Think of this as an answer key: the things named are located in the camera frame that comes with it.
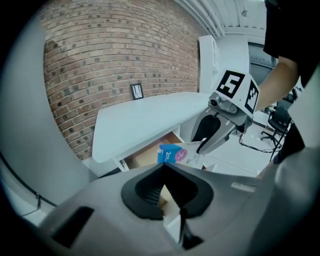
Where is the black picture frame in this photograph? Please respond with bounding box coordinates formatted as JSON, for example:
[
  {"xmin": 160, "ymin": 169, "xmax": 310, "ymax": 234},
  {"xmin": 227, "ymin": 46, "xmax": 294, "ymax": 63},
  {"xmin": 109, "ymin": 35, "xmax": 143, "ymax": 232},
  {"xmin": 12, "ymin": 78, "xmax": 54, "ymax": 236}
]
[{"xmin": 129, "ymin": 83, "xmax": 145, "ymax": 102}]

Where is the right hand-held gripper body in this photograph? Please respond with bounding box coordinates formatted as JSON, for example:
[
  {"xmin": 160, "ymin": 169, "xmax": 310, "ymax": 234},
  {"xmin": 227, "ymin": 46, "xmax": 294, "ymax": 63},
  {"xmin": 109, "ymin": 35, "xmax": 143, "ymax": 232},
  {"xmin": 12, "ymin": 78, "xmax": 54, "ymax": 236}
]
[{"xmin": 207, "ymin": 69, "xmax": 261, "ymax": 133}]

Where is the white and blue carton box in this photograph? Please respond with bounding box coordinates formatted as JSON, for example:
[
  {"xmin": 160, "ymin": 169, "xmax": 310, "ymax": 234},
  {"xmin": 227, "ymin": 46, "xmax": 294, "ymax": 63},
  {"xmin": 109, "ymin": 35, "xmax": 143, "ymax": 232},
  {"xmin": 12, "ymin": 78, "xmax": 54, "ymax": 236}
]
[{"xmin": 156, "ymin": 139, "xmax": 209, "ymax": 168}]

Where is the white wooden drawer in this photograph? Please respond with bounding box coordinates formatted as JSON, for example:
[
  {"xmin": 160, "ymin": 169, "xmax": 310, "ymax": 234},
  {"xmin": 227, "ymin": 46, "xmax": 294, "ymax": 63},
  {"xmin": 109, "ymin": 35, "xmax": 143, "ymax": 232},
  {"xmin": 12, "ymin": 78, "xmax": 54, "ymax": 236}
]
[{"xmin": 119, "ymin": 131, "xmax": 187, "ymax": 174}]

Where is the person's black clothing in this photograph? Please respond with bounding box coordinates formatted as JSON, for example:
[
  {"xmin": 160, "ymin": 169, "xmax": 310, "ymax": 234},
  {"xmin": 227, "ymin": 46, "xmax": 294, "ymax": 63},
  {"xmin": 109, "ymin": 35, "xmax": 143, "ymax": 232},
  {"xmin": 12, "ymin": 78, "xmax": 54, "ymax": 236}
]
[{"xmin": 263, "ymin": 0, "xmax": 320, "ymax": 164}]

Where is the white desk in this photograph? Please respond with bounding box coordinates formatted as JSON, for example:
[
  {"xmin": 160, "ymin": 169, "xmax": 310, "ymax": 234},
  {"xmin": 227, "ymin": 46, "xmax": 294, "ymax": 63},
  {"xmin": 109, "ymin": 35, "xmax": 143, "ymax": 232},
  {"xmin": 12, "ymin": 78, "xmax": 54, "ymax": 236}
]
[{"xmin": 91, "ymin": 90, "xmax": 214, "ymax": 174}]

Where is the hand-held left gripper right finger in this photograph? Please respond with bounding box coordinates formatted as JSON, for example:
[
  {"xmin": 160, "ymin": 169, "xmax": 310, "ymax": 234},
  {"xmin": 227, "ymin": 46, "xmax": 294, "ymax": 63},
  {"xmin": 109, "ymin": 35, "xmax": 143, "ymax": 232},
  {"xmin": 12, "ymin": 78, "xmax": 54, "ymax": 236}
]
[{"xmin": 163, "ymin": 162, "xmax": 261, "ymax": 250}]

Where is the person's right forearm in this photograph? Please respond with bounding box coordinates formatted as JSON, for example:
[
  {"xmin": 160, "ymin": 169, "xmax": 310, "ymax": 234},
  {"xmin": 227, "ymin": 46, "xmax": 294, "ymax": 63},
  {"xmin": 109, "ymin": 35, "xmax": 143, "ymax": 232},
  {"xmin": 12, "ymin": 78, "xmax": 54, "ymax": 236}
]
[{"xmin": 254, "ymin": 55, "xmax": 301, "ymax": 112}]

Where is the black floor cable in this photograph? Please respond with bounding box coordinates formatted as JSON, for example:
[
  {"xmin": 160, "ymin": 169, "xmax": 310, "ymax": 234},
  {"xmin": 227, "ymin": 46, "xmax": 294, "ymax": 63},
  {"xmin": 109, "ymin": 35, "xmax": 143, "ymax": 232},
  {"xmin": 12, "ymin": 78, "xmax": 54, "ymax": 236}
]
[{"xmin": 239, "ymin": 138, "xmax": 284, "ymax": 154}]

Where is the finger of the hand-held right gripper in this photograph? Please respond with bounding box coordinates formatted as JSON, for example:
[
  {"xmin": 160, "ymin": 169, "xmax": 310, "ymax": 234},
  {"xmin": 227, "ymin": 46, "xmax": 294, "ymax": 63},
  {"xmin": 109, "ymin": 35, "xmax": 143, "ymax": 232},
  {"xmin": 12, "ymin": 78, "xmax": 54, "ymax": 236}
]
[
  {"xmin": 190, "ymin": 106, "xmax": 219, "ymax": 144},
  {"xmin": 195, "ymin": 114, "xmax": 238, "ymax": 156}
]

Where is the black office chair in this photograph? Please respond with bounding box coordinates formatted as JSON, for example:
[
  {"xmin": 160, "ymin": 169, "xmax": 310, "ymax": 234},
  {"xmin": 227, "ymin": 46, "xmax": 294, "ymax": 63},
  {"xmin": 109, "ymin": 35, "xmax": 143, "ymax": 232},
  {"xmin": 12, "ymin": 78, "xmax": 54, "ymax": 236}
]
[{"xmin": 259, "ymin": 98, "xmax": 294, "ymax": 144}]

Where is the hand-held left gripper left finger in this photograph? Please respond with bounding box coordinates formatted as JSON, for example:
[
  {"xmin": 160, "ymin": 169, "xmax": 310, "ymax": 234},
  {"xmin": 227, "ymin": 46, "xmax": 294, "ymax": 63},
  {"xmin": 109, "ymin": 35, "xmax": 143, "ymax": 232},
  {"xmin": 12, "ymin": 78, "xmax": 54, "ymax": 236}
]
[{"xmin": 37, "ymin": 162, "xmax": 180, "ymax": 254}]

